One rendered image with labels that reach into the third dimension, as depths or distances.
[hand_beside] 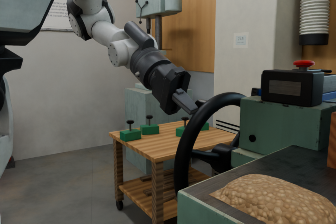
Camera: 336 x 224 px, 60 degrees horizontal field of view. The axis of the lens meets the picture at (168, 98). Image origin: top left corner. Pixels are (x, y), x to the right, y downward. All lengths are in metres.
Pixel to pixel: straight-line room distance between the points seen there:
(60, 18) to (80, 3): 2.23
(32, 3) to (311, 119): 0.51
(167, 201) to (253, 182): 1.52
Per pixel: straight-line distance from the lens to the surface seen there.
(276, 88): 0.48
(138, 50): 0.72
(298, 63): 0.48
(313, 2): 1.86
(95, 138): 3.37
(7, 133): 0.77
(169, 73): 0.63
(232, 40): 2.06
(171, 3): 2.41
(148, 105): 2.42
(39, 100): 3.14
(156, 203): 1.57
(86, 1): 0.91
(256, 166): 0.38
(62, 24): 3.15
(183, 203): 0.30
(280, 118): 0.48
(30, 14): 0.61
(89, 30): 0.96
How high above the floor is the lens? 1.04
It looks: 9 degrees down
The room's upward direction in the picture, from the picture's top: straight up
